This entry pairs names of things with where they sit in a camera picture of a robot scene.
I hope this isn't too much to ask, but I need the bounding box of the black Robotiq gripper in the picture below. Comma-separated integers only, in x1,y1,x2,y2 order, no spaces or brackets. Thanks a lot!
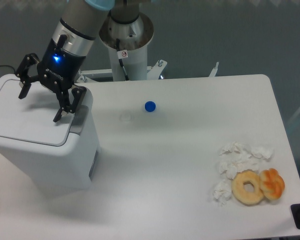
15,40,87,123

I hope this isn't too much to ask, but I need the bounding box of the white trash can lid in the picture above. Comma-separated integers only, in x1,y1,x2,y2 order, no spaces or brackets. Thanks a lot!
0,75,74,146

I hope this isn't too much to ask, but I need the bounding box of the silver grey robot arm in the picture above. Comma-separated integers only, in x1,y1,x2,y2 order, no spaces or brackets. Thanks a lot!
15,0,154,122

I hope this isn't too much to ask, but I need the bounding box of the white trash can body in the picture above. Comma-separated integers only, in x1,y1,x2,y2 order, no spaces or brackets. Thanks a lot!
0,91,100,189

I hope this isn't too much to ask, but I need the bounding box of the clear bottle cap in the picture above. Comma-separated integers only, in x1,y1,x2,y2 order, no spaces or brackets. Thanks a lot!
119,111,133,122

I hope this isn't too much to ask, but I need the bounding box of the blue bottle cap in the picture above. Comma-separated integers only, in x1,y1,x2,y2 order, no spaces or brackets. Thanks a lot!
144,101,156,113

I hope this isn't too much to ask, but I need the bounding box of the crumpled white tissue large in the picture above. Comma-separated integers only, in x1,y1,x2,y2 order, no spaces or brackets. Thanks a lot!
217,141,260,180

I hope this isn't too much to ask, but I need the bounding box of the crumpled white tissue lower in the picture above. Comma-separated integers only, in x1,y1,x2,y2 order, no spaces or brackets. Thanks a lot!
213,179,232,206

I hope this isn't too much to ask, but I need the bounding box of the crumpled white tissue upper right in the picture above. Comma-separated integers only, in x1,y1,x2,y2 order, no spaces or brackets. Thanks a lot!
251,146,274,160

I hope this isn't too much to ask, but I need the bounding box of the orange twisted bread roll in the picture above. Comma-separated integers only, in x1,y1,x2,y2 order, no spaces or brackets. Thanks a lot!
259,168,285,201

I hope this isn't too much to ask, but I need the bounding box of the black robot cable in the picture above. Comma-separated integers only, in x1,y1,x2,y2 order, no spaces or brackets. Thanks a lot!
116,38,130,82

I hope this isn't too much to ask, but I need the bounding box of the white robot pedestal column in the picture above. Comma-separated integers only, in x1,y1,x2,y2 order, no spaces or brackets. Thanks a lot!
99,13,154,82

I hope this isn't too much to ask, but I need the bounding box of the white table bracket right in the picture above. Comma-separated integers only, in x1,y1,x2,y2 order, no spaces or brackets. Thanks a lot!
209,62,219,78

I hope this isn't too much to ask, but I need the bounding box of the plain ring donut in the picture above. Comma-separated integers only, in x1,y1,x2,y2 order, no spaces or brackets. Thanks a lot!
231,170,264,206

